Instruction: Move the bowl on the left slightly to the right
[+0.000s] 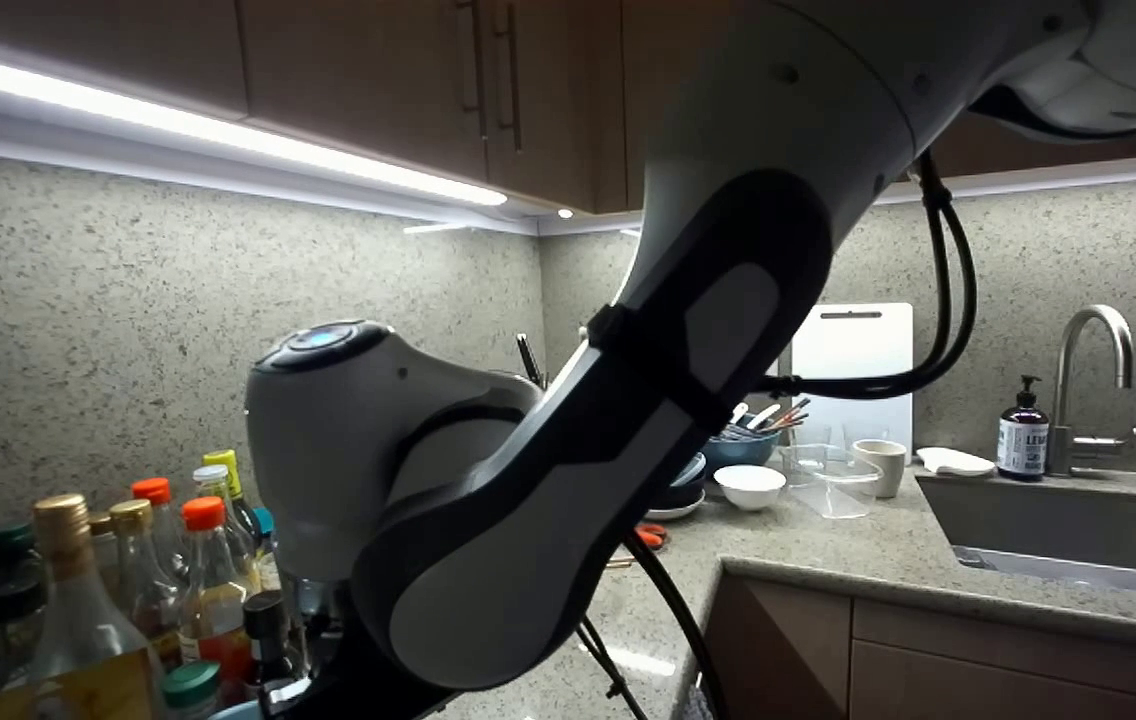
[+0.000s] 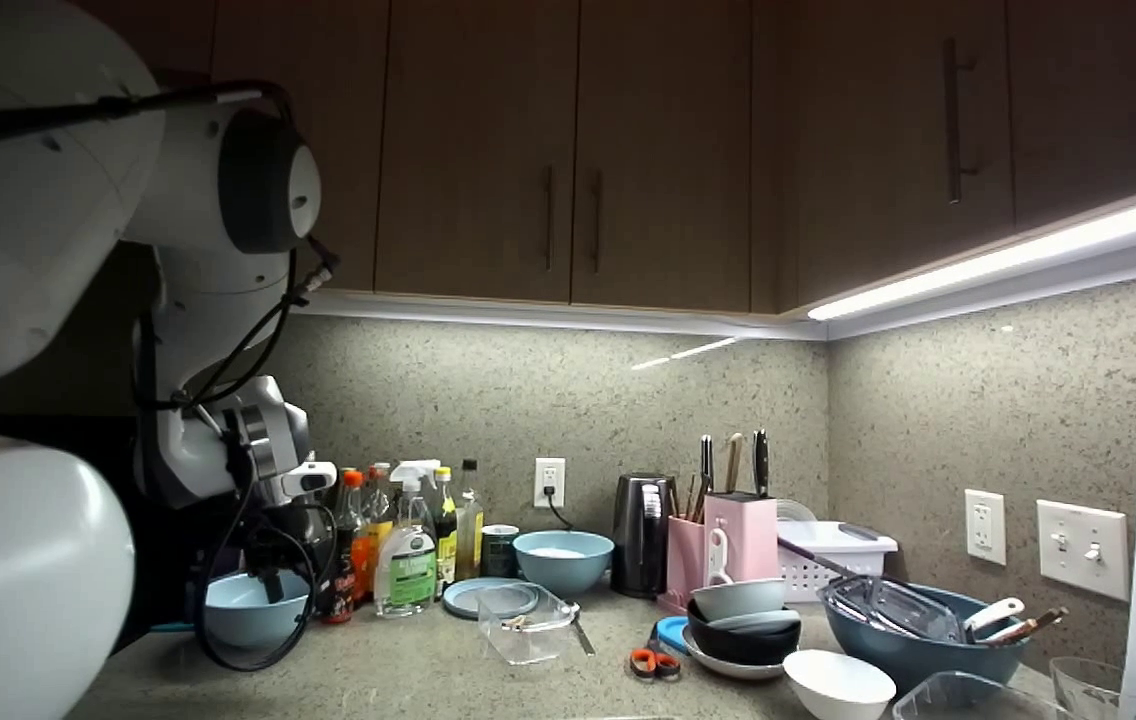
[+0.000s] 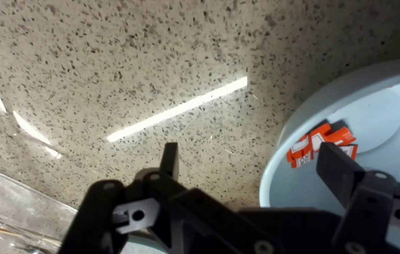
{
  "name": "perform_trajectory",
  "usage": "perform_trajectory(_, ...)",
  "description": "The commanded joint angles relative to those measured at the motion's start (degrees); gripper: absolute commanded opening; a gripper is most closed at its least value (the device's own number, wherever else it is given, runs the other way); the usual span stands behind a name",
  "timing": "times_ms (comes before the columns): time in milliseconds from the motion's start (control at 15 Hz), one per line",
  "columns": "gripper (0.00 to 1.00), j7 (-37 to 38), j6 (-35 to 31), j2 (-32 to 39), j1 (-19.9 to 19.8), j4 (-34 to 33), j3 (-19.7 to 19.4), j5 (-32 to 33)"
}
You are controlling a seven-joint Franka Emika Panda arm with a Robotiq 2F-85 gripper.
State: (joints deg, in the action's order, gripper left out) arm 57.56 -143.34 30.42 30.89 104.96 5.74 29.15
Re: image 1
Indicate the dark soap pump bottle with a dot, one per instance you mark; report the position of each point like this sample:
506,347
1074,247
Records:
1022,443

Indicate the large dark blue bowl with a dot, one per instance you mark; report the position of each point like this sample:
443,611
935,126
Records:
742,449

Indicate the orange-cap sauce bottle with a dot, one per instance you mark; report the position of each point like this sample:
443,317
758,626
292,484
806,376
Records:
210,600
152,492

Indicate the dark green-cap bottle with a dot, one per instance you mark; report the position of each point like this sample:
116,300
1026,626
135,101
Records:
9,600

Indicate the white under-cabinet light strip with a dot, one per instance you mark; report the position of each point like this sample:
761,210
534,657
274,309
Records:
220,135

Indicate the white plate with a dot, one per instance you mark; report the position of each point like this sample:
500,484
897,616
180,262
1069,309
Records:
679,513

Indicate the small white bowl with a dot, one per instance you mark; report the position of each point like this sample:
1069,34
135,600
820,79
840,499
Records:
751,490

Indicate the medium gold-cap bottle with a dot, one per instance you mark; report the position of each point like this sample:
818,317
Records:
135,572

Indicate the steel kitchen faucet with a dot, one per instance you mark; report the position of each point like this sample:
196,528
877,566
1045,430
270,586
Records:
1065,385

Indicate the white sponge cloth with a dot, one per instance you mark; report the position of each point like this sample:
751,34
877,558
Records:
953,463

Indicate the blue-cap bottle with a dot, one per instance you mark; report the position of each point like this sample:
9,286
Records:
261,522

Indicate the small dark black-cap bottle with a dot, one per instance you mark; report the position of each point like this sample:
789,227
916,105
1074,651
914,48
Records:
266,643

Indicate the orange scissors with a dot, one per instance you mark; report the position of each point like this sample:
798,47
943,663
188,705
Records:
650,539

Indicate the clear plastic container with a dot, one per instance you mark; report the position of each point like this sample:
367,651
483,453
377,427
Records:
834,499

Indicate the large gold-cap oil bottle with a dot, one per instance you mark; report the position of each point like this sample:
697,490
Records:
74,643

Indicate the white cutting board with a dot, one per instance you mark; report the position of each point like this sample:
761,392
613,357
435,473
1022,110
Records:
861,354

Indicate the brown wooden wall cabinet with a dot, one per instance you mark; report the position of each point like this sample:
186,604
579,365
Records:
633,83
328,64

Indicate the white-cap bottle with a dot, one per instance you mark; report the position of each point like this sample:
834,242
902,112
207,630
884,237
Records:
215,483

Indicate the white cup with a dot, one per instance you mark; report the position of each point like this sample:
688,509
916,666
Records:
884,465

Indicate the yellow-green-cap bottle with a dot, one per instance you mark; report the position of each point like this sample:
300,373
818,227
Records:
224,470

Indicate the brown base cabinet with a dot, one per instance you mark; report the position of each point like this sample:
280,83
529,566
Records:
943,663

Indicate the green-lid jar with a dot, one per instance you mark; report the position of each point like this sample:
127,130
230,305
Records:
188,684

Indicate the grey kitchen sink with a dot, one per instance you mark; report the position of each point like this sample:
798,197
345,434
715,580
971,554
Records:
1074,527

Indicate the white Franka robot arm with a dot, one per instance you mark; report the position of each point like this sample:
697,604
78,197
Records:
672,266

